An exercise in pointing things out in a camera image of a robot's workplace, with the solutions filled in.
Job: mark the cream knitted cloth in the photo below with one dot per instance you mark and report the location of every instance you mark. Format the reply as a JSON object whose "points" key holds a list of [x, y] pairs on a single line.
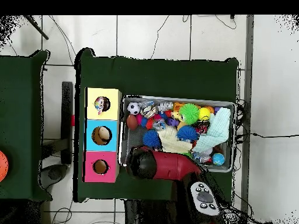
{"points": [[171, 141]]}

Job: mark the green spiky rubber ball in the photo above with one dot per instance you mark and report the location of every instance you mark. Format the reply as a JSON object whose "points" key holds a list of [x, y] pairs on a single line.
{"points": [[189, 113]]}

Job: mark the colourful polka dot cloth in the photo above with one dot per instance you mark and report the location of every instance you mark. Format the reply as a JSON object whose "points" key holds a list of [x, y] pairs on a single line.
{"points": [[100, 105]]}

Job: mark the light blue cloth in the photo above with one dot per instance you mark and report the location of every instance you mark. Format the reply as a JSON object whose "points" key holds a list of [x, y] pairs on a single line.
{"points": [[218, 130]]}

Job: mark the silver mesh bin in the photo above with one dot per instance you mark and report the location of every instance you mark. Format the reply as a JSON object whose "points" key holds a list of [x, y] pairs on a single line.
{"points": [[133, 140]]}

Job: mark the wooden box with three holes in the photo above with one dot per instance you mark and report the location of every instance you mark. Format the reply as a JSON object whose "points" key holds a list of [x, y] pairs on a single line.
{"points": [[102, 148]]}

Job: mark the blue spiky rubber ball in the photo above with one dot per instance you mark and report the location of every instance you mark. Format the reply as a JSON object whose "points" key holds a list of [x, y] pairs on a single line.
{"points": [[187, 134], [151, 138]]}

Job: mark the brown toy football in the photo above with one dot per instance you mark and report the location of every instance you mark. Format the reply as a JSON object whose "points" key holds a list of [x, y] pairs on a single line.
{"points": [[132, 122]]}

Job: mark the black and white soccer ball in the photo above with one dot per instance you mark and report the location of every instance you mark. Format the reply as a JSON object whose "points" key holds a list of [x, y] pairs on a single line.
{"points": [[133, 108]]}

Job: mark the dark green table cloth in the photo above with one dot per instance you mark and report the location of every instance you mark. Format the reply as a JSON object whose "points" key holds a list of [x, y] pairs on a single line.
{"points": [[21, 116], [163, 77]]}

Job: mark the yellow smooth ball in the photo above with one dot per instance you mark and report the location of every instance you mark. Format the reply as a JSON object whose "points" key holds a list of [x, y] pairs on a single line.
{"points": [[204, 113]]}

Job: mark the blue globe ball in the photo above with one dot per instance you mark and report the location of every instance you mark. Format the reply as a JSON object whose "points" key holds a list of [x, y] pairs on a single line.
{"points": [[218, 159]]}

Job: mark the black upright panel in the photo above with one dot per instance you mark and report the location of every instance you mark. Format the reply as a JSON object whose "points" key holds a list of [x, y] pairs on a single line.
{"points": [[67, 121]]}

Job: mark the dark grey stand base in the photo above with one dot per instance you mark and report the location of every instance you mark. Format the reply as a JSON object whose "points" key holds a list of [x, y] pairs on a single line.
{"points": [[52, 175]]}

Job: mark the black rod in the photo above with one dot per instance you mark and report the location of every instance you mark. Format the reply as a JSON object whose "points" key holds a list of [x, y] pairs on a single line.
{"points": [[37, 28]]}

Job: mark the large orange ball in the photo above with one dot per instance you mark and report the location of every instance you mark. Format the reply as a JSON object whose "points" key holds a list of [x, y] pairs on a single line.
{"points": [[2, 166]]}

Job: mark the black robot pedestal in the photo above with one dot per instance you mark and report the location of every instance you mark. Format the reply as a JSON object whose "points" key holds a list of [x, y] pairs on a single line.
{"points": [[149, 213]]}

